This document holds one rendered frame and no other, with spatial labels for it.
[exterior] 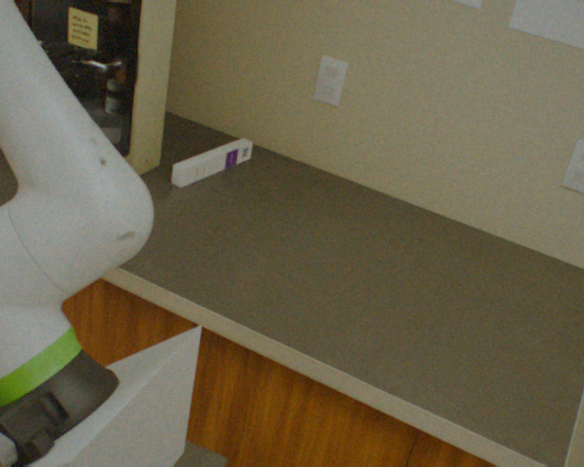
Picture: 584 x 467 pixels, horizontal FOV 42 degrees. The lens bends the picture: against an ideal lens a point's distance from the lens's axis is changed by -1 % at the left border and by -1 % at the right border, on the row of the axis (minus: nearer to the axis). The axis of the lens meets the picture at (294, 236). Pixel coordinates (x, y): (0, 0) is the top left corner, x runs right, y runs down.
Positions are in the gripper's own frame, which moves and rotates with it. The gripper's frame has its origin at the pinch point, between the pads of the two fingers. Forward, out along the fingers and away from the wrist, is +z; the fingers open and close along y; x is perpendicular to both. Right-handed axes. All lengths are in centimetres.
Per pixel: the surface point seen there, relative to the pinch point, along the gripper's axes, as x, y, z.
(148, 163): -10.4, -24.0, 10.8
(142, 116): -10.6, -11.0, 6.9
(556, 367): -108, -27, 2
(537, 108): -86, 4, 48
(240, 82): -12, -12, 48
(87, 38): 2.5, 3.4, 3.4
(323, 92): -36, -8, 47
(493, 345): -97, -27, 0
